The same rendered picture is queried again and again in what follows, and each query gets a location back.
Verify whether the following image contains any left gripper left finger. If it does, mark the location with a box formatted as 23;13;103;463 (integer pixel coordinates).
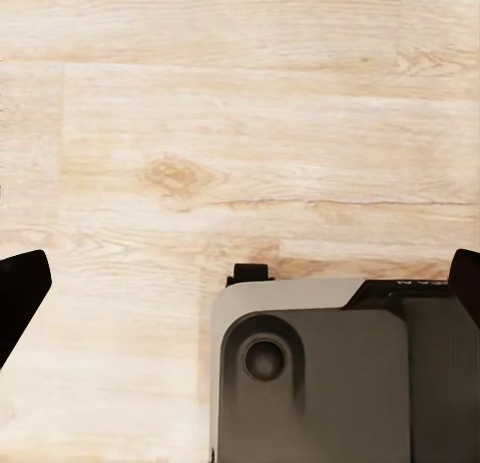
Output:
0;249;52;370

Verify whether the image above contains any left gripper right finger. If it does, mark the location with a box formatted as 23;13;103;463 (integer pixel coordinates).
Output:
368;249;480;329

